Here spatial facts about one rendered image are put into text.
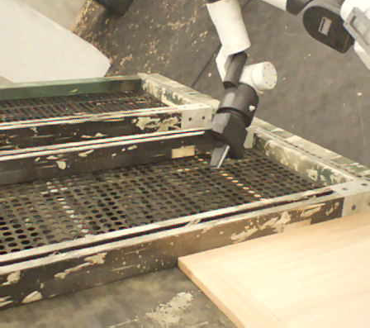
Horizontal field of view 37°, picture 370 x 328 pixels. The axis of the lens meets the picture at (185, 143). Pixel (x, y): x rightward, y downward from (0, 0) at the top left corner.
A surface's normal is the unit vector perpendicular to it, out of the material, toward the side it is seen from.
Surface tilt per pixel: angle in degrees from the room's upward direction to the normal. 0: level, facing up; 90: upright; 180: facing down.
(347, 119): 0
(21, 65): 90
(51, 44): 90
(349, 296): 58
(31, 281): 90
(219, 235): 90
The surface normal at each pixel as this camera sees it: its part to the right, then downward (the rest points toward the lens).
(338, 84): -0.72, -0.40
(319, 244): 0.05, -0.94
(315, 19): -0.61, 0.64
